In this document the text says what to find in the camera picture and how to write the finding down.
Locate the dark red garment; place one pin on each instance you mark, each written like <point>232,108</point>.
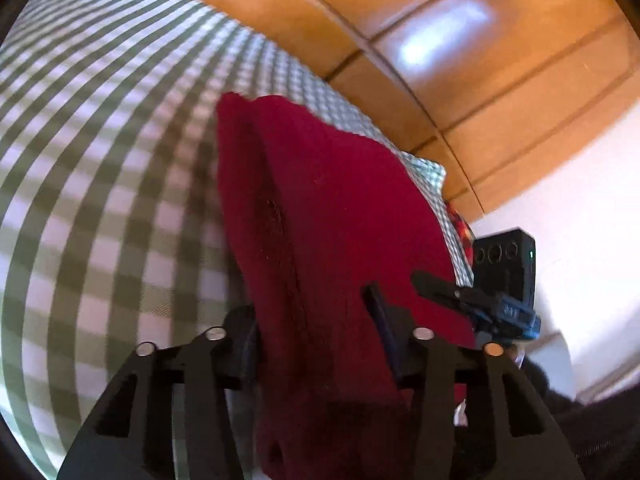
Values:
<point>325,210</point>

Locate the green checked bed cover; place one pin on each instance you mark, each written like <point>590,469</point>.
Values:
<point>100,160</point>

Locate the red plaid pillow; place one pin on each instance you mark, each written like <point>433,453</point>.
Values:
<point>462,232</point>

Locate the pale bed frame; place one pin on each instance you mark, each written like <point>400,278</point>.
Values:
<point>562,360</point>

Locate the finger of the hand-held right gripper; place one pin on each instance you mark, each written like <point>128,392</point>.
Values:
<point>440,287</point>

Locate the wooden wardrobe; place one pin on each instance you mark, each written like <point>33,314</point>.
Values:
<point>450,35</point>

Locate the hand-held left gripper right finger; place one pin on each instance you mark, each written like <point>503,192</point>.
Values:
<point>385,325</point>

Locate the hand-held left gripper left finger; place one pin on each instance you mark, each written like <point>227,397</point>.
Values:
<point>245,345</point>

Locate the person's right forearm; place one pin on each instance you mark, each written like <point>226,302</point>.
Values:
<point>575,425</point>

